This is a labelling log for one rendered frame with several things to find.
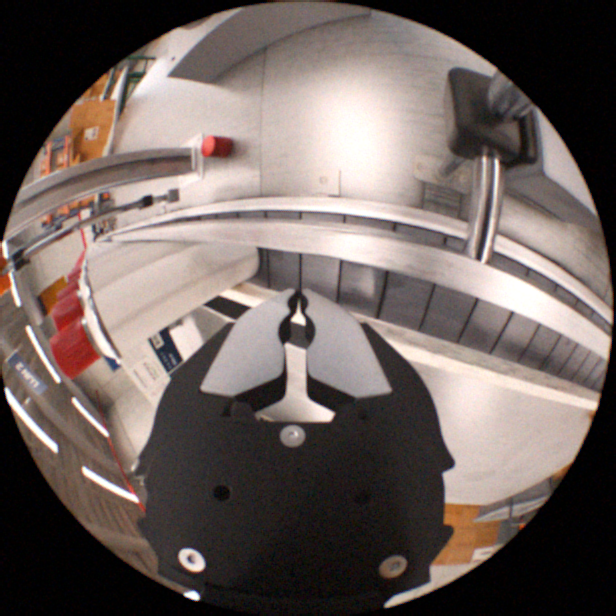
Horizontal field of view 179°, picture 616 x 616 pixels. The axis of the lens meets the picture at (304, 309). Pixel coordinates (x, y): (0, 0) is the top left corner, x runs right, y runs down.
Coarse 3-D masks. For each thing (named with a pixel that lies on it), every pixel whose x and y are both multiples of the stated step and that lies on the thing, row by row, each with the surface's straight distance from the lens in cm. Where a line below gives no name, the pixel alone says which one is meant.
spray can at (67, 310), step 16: (160, 240) 22; (128, 256) 20; (144, 256) 20; (160, 256) 20; (96, 272) 20; (112, 272) 19; (128, 272) 19; (80, 288) 21; (96, 288) 19; (64, 304) 21; (80, 304) 20; (64, 320) 20
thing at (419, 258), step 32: (192, 224) 14; (224, 224) 11; (256, 224) 9; (288, 224) 8; (320, 224) 8; (352, 256) 7; (384, 256) 7; (416, 256) 7; (448, 256) 7; (480, 288) 8; (512, 288) 8; (544, 288) 10; (544, 320) 10; (576, 320) 11; (608, 352) 16
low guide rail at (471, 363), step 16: (240, 288) 20; (256, 288) 20; (256, 304) 18; (304, 320) 16; (368, 320) 16; (384, 336) 14; (400, 336) 15; (416, 336) 16; (400, 352) 15; (416, 352) 15; (432, 352) 15; (448, 352) 16; (464, 352) 17; (448, 368) 16; (464, 368) 16; (480, 368) 16; (496, 368) 18; (512, 368) 19; (496, 384) 18; (512, 384) 19; (528, 384) 20; (544, 384) 22; (560, 384) 25; (560, 400) 26; (576, 400) 28; (592, 400) 33
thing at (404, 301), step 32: (160, 224) 42; (352, 224) 16; (384, 224) 15; (288, 256) 19; (320, 256) 17; (288, 288) 20; (320, 288) 18; (352, 288) 17; (384, 288) 17; (416, 288) 16; (448, 288) 16; (384, 320) 18; (416, 320) 17; (448, 320) 17; (480, 320) 18; (512, 320) 19; (512, 352) 21; (544, 352) 24; (576, 352) 28; (576, 384) 33
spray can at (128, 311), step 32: (192, 256) 17; (224, 256) 18; (256, 256) 20; (128, 288) 15; (160, 288) 15; (192, 288) 16; (224, 288) 18; (96, 320) 14; (128, 320) 14; (160, 320) 15; (64, 352) 16; (96, 352) 16
